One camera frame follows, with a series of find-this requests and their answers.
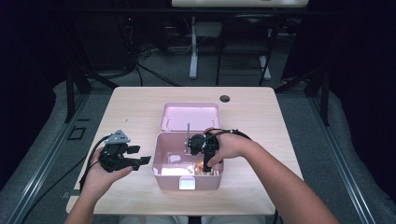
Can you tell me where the aluminium floor rail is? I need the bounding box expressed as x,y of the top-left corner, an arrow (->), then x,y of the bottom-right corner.
309,95 -> 378,224
5,92 -> 92,224

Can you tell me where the black chair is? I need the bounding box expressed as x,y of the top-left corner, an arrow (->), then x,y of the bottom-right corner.
215,12 -> 283,87

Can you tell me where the left hand-held gripper cable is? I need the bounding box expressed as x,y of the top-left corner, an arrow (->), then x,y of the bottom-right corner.
78,134 -> 112,191

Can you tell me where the pink storage box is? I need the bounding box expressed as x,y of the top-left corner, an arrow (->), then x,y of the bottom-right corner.
151,102 -> 225,191

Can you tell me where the person's white clothing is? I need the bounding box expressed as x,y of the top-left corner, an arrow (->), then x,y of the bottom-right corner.
119,215 -> 269,224

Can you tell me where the white desk top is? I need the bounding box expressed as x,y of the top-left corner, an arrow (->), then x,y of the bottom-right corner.
171,0 -> 309,8

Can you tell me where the short white desk leg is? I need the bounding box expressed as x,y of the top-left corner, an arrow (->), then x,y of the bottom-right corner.
259,55 -> 273,81

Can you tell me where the person's right hand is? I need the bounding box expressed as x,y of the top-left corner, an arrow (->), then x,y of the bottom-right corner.
203,127 -> 255,169

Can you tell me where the long white desk leg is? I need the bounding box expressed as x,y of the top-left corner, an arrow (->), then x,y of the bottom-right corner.
189,16 -> 200,80

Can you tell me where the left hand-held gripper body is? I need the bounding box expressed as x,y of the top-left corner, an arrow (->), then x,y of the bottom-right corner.
98,129 -> 134,174

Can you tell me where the black metal stand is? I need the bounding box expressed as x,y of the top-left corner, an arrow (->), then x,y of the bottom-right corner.
62,18 -> 120,123
275,65 -> 332,127

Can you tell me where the thin black floor cable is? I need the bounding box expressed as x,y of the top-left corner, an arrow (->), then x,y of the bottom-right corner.
21,154 -> 90,224

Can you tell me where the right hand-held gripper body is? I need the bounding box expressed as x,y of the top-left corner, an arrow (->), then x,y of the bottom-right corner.
185,122 -> 220,157

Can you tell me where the person's left hand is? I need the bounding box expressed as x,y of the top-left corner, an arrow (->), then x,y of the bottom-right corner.
80,147 -> 134,201

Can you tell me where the right hand-held gripper cable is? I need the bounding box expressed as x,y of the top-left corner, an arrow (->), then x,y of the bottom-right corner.
205,128 -> 254,142

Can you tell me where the bundle of black floor cables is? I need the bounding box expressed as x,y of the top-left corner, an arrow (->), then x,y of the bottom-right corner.
116,15 -> 183,88

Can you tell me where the hand-held gripper cable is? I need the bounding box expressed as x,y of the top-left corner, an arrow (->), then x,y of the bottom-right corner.
78,134 -> 112,191
205,128 -> 254,142

